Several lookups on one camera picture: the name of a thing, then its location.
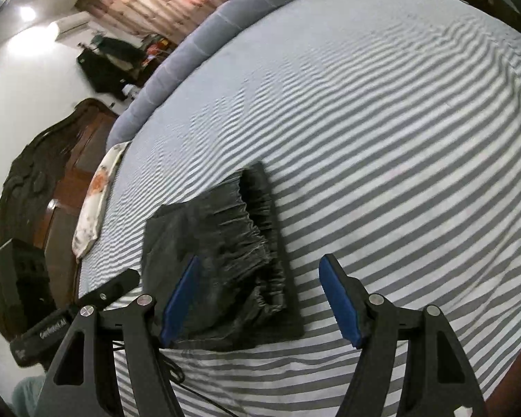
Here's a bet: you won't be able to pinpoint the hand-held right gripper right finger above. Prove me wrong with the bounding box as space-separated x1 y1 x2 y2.
318 253 490 417

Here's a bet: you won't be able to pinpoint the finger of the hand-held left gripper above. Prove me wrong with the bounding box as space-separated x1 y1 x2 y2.
76 268 141 312

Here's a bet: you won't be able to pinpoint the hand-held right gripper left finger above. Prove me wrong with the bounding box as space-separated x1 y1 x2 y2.
37 254 202 417

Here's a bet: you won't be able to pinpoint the dark grey pants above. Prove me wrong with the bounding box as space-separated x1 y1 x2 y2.
140 161 305 352

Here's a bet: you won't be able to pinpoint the person's left forearm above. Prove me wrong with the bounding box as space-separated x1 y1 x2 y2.
11 376 48 417

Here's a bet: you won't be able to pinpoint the dark bedside cabinet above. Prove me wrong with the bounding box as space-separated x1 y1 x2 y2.
0 238 58 316

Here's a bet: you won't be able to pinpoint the floral pillow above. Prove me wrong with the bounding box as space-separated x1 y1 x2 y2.
72 141 132 260

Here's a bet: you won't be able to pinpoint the dark wooden headboard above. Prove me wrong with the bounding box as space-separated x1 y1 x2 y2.
0 98 120 345

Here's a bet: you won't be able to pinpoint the grey striped bed sheet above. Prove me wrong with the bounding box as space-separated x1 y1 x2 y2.
76 0 521 417

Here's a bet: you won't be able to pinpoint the dark hanging clothes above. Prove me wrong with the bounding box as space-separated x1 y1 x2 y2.
76 35 146 101

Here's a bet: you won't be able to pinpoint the cluttered shelf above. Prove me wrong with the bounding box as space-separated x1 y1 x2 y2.
137 32 176 64

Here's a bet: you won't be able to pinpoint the blue-grey bolster pillow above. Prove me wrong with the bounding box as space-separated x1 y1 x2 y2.
106 0 307 150

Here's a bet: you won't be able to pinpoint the white air conditioner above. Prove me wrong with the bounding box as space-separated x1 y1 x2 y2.
52 11 90 42

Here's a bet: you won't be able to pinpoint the ceiling light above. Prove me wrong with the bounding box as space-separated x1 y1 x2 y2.
15 3 38 23

